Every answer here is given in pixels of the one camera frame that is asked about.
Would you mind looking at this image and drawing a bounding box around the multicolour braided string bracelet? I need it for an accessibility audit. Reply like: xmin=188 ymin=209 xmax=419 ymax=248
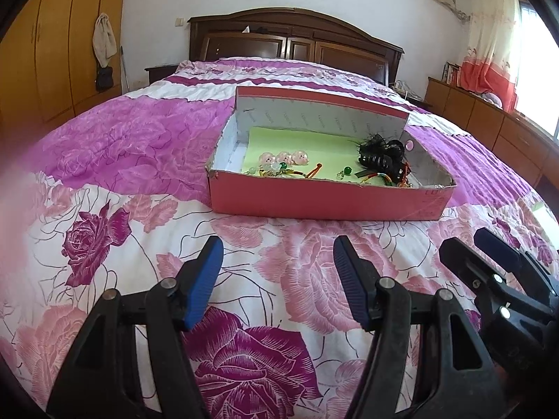
xmin=367 ymin=163 xmax=413 ymax=189

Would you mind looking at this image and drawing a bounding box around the orange wooden dresser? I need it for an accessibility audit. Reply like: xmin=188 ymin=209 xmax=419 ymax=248
xmin=426 ymin=76 xmax=559 ymax=193

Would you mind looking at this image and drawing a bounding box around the white and red curtain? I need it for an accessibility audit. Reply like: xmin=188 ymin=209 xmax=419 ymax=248
xmin=458 ymin=0 xmax=523 ymax=112

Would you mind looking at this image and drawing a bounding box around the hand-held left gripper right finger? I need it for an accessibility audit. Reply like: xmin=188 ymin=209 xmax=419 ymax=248
xmin=333 ymin=236 xmax=507 ymax=419

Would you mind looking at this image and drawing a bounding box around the cluttered dark nightstand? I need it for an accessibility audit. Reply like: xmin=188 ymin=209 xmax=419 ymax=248
xmin=388 ymin=79 xmax=434 ymax=108

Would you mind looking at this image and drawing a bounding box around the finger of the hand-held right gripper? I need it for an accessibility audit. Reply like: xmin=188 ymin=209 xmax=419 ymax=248
xmin=439 ymin=238 xmax=553 ymax=321
xmin=474 ymin=227 xmax=559 ymax=310

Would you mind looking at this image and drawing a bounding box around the beige hanging cloth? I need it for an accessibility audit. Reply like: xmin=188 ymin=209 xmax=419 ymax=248
xmin=93 ymin=13 xmax=118 ymax=69

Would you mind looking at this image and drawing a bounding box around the black feather hair accessory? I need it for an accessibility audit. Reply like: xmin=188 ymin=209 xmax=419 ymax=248
xmin=348 ymin=133 xmax=408 ymax=184

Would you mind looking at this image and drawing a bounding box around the orange wooden wardrobe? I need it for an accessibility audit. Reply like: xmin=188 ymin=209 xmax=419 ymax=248
xmin=0 ymin=0 xmax=130 ymax=140

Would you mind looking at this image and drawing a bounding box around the clear bead ornament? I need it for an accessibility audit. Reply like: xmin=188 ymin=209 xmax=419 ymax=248
xmin=251 ymin=162 xmax=281 ymax=178

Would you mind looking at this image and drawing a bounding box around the dark wooden headboard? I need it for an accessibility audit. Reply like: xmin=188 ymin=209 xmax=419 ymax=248
xmin=188 ymin=7 xmax=405 ymax=87

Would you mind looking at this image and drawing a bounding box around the green paper liner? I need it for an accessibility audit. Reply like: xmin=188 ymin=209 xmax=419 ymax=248
xmin=240 ymin=126 xmax=394 ymax=184

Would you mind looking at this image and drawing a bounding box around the floral purple bedspread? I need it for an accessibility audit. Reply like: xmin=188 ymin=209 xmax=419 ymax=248
xmin=0 ymin=57 xmax=551 ymax=419

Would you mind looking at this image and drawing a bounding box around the window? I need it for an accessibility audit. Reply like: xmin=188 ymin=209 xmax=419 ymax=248
xmin=513 ymin=0 xmax=559 ymax=140

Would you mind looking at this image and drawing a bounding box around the red braided string bracelet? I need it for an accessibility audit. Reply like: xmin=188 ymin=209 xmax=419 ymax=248
xmin=247 ymin=163 xmax=325 ymax=181

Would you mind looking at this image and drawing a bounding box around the black hanging bag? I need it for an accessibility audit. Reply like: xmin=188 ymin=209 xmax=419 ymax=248
xmin=95 ymin=66 xmax=115 ymax=93

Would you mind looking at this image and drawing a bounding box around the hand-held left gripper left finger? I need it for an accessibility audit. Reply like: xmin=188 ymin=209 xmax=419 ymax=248
xmin=46 ymin=236 xmax=224 ymax=419

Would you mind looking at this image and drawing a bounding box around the pink cardboard box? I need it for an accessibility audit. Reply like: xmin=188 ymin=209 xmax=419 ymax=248
xmin=206 ymin=86 xmax=457 ymax=221

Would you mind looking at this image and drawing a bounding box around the dark wooden nightstand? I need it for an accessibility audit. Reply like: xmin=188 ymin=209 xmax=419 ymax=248
xmin=144 ymin=63 xmax=181 ymax=85

